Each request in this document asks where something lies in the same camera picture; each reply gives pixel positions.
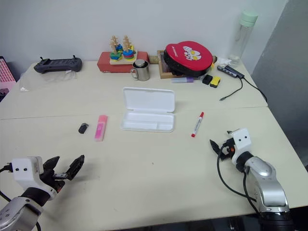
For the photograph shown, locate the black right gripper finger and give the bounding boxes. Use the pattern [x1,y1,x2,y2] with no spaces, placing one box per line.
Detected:
[209,139,220,155]

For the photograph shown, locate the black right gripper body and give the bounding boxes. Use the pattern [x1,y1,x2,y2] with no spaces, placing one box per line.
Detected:
[218,138,235,161]

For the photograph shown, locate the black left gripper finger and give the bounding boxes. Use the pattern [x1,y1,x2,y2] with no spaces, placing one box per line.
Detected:
[65,154,86,181]
[42,155,61,173]

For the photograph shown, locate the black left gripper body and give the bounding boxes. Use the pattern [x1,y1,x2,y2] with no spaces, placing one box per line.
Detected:
[39,169,70,193]

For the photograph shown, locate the red whiteboard marker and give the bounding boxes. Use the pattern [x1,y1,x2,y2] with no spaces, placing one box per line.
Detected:
[191,112,205,138]

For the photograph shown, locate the pink highlighter pen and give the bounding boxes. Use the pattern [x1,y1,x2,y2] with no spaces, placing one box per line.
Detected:
[94,115,108,142]

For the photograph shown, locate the white plastic pencil case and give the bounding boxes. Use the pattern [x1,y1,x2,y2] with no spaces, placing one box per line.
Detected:
[120,87,176,133]

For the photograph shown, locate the red table tennis paddle case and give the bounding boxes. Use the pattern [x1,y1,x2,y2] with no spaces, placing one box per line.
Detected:
[163,40,214,77]

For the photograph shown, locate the yellow and black eraser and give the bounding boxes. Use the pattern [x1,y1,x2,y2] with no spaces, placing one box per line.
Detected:
[209,76,221,88]

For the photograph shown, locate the purple highlighter pen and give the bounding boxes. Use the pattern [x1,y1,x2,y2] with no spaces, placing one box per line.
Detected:
[171,77,194,84]

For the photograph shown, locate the crumpled white tissue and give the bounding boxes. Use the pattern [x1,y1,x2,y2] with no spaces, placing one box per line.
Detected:
[216,57,233,67]

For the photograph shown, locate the clear plastic bag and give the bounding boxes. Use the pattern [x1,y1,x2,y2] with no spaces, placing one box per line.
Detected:
[19,70,77,92]

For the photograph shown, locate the wooden square tray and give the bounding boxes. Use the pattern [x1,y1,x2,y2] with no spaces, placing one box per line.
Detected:
[156,50,193,79]

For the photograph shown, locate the black handheld remote controller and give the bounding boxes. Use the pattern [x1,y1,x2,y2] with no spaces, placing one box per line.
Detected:
[33,55,83,74]

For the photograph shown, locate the pink patterned box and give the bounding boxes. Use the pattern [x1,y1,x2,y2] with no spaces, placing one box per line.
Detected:
[0,56,18,90]

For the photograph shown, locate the stainless steel mug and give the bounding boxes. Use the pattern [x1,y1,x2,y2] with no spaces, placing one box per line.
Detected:
[130,60,151,82]

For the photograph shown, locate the red cardboard box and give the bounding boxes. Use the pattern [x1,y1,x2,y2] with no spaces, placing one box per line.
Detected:
[97,51,150,73]

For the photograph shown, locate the clear bottle with green lid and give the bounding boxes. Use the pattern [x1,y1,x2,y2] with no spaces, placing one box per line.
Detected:
[228,10,258,67]

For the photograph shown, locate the wooden colourful stacking toy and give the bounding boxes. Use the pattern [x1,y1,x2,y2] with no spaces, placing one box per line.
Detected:
[109,35,138,65]

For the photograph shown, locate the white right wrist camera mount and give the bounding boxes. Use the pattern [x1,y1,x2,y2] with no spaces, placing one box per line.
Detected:
[230,128,253,167]

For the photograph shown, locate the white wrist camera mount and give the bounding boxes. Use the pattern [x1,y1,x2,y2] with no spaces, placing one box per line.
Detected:
[230,128,253,167]
[11,156,58,201]

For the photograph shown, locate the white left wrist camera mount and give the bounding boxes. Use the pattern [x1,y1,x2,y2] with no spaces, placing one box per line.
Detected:
[11,156,58,201]

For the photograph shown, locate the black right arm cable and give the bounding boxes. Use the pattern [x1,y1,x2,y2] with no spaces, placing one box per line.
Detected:
[217,141,260,215]

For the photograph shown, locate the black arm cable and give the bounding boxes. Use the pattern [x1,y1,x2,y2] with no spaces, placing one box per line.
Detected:
[0,162,42,231]
[217,141,260,215]

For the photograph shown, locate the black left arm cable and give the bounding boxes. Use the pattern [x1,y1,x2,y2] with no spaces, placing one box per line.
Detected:
[0,162,42,231]

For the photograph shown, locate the black power cable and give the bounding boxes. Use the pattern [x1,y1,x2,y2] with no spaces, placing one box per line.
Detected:
[244,77,269,103]

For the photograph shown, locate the grey usb hub with cord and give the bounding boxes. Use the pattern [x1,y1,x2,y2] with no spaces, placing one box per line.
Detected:
[217,64,246,102]

